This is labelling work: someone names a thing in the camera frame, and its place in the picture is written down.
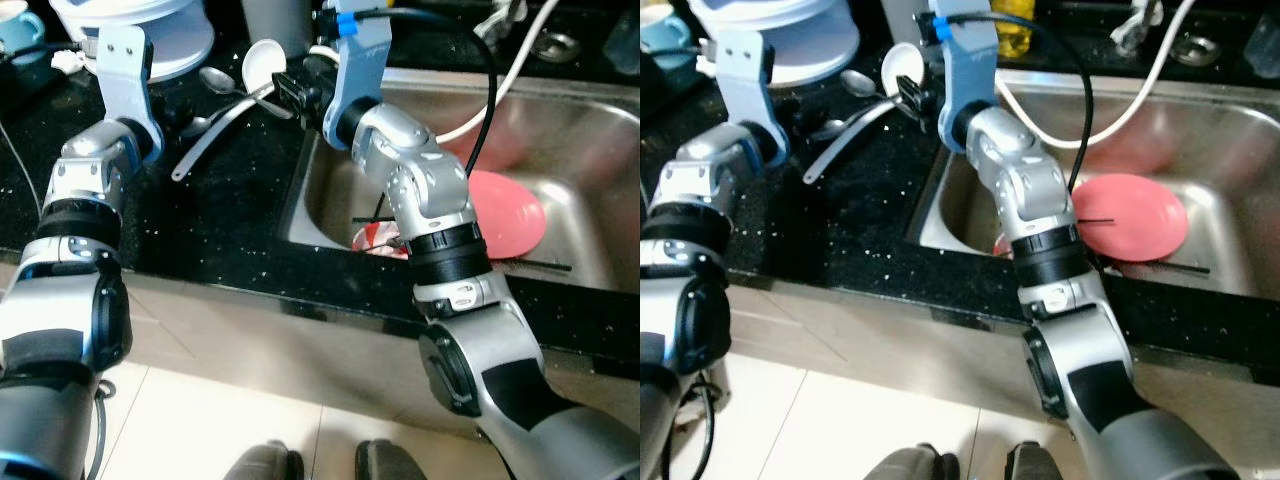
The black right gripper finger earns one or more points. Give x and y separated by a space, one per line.
911 113
908 90
288 84
292 108

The white ceramic soup spoon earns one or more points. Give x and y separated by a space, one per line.
900 62
262 62

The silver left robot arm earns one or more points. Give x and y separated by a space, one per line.
680 300
60 300

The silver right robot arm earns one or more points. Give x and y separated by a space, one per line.
500 330
1080 330

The metal spoon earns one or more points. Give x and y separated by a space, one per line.
858 82
215 80

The white translucent food container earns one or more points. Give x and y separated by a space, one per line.
170 40
810 40

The yellow oil bottle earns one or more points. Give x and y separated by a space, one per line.
1012 35

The black chopstick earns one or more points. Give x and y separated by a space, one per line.
365 220
1095 221
540 265
1170 267

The teal mug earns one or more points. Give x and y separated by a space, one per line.
18 30
660 35

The red and white bowl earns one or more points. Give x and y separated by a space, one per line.
375 242
1003 246

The clear plastic soap box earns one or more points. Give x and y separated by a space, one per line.
1262 38
622 45

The metal sink faucet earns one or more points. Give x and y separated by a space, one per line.
497 22
1138 25

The stainless steel sink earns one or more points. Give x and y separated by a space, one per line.
590 170
1230 170

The pink plastic plate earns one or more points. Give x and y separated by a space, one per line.
1140 215
510 215

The beige base cabinet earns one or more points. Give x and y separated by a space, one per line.
880 350
250 340

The round metal hole cover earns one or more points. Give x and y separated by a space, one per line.
557 46
1196 50

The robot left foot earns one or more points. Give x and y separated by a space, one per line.
262 462
910 464

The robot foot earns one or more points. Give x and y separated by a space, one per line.
910 464
1037 463
390 462
262 462

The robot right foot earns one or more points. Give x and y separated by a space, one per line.
1037 463
390 462

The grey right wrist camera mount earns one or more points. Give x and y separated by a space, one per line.
970 70
365 70

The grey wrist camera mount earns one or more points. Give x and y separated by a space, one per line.
365 70
745 85
970 70
125 80

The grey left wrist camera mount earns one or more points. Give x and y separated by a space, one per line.
125 80
745 85

